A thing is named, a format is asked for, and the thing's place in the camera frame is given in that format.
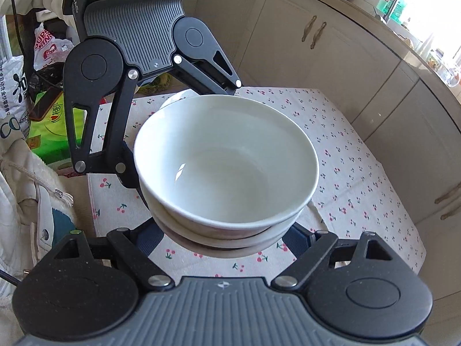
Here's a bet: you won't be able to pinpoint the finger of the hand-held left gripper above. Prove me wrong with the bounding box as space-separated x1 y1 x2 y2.
66 68 142 190
170 43 243 97

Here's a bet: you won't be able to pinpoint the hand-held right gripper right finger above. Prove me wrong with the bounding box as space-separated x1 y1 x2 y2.
271 223 395 291

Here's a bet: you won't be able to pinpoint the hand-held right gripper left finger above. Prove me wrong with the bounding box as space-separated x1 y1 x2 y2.
43 218 174 291

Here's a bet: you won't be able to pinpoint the white fruit print plate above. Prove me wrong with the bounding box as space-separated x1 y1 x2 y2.
160 90 199 110

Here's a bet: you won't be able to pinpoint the white floral bowl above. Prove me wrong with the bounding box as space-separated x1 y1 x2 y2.
139 180 307 240
155 216 292 260
133 95 320 229

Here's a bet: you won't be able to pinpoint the yellow-green vegetables in bag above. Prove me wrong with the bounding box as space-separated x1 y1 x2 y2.
139 74 181 96

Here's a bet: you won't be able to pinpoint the green cardboard box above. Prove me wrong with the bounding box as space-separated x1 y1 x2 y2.
27 92 94 166

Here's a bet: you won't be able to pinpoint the black smartphone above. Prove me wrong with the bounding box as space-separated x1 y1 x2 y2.
29 88 63 121

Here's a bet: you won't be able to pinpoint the cherry print tablecloth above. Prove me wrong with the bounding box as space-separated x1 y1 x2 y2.
86 86 426 278

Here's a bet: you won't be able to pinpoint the red and white plastic bag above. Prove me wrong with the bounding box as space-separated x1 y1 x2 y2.
33 22 78 73

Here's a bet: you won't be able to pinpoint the cream jacket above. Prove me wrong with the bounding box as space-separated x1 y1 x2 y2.
0 137 94 346

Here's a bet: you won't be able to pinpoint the white printed sack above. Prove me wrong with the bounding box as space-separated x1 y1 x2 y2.
0 56 37 145

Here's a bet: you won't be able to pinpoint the green detergent bottle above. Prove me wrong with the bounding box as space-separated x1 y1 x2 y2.
375 0 409 24

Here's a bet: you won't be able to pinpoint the clear glass mug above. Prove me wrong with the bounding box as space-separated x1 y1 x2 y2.
445 67 461 89

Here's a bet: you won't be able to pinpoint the glass jar green lid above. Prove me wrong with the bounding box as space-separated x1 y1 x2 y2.
427 48 451 73

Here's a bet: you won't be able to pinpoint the kitchen window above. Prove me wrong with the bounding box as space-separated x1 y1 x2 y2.
389 0 461 54

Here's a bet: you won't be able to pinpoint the black cable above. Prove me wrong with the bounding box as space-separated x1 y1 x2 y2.
0 268 22 289

